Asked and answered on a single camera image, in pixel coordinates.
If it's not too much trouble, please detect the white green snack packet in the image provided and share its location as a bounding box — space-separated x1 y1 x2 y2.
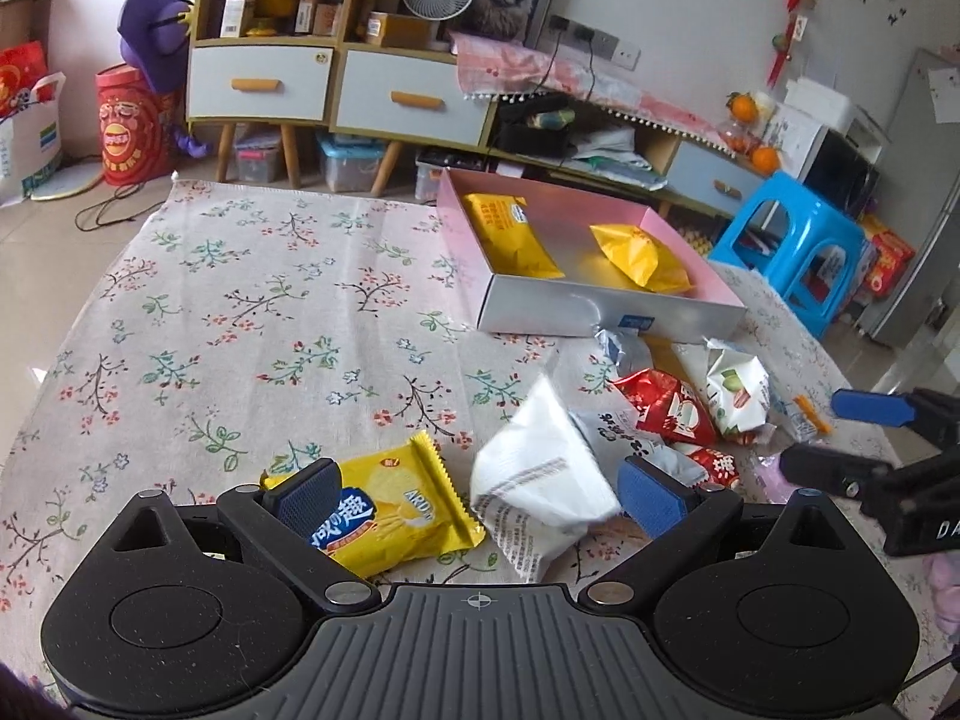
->
675 337 777 445

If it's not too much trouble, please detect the red cylindrical box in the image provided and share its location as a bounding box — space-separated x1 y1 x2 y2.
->
95 64 185 188

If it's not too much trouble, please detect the red gift bag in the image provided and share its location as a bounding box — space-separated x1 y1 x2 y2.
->
0 41 50 121

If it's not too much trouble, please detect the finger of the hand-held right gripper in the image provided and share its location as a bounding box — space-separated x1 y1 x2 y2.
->
778 444 897 502
831 386 960 458

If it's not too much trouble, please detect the black bag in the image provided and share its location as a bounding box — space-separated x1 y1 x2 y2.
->
495 94 575 160

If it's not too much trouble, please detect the stack of papers and bags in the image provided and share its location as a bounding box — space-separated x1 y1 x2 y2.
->
566 124 668 192

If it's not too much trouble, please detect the red gift box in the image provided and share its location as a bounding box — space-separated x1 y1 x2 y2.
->
859 214 916 301

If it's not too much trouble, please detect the clear bin blue lid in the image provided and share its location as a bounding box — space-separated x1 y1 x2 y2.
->
315 133 391 194

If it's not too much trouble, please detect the bag of oranges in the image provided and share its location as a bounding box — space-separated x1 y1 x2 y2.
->
716 120 758 155

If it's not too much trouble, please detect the grey refrigerator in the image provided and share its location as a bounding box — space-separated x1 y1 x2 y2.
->
855 49 960 350

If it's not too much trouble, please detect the pink cardboard box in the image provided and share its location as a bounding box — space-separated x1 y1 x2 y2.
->
437 167 747 338

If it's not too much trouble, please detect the pale pink packet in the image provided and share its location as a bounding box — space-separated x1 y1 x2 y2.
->
746 454 792 503

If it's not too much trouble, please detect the white drawer orange handle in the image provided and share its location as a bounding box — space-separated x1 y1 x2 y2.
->
334 51 492 151
187 45 335 123

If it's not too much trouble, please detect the pale pink cloth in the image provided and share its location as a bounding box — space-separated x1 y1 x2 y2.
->
926 551 960 646

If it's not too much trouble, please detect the low wooden cabinet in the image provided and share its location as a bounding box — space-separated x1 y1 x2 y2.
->
480 90 770 222

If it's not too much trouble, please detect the grey white snack packet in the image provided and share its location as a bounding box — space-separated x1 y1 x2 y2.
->
566 406 710 488

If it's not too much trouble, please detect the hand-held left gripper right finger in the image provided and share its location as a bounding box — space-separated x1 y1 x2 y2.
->
587 456 860 610

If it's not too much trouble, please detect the white orange snack packet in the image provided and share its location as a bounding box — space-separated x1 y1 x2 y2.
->
771 392 835 445

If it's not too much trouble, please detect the pale blue cabinet drawer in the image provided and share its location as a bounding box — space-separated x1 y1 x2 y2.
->
664 139 766 218

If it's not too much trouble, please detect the clear bin black lid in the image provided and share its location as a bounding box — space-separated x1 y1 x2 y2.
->
415 148 488 205

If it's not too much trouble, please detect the yellow cracker packet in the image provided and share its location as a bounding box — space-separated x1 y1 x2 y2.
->
259 431 488 578

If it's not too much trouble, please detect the round beige disc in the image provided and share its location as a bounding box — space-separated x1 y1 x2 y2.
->
30 163 106 202

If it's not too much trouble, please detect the black floor cable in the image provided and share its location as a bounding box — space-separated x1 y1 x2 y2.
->
75 180 177 230

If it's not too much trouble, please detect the black microwave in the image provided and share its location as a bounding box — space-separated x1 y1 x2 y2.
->
795 124 882 203

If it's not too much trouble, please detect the white shopping bag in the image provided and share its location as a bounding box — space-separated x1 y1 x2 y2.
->
0 71 68 207

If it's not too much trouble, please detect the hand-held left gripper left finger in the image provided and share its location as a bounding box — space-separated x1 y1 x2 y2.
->
101 457 382 612

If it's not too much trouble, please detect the red white snack packet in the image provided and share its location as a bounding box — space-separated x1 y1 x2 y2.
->
611 367 719 447

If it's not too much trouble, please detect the black power cable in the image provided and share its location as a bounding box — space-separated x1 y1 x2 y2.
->
536 30 601 102

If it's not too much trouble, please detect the clear storage bin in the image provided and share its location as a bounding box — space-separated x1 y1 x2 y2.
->
232 127 290 185

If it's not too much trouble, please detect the flat yellow snack packet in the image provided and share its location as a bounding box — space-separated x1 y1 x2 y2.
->
461 193 567 280

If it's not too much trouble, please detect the white paper note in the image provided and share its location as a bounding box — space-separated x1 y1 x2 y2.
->
924 64 960 125

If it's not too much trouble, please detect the crumpled yellow snack packet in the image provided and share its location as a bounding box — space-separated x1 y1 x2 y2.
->
589 221 692 295

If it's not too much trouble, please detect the yellow egg tray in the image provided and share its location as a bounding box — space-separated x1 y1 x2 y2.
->
671 217 721 256

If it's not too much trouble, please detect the silver snack packet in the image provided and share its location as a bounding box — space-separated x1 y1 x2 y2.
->
595 319 653 383

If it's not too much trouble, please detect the small red snack packet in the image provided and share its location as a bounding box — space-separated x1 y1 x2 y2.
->
671 444 743 492

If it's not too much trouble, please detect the pink floral cloth cover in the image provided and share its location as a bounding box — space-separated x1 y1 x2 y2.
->
454 34 740 158

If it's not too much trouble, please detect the red hanging wall ornament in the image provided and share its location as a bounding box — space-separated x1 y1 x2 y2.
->
769 0 826 87

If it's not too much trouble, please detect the blue plastic stool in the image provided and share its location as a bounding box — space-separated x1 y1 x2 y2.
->
709 171 867 342

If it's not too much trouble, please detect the purple hat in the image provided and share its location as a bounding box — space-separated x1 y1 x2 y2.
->
118 0 197 95

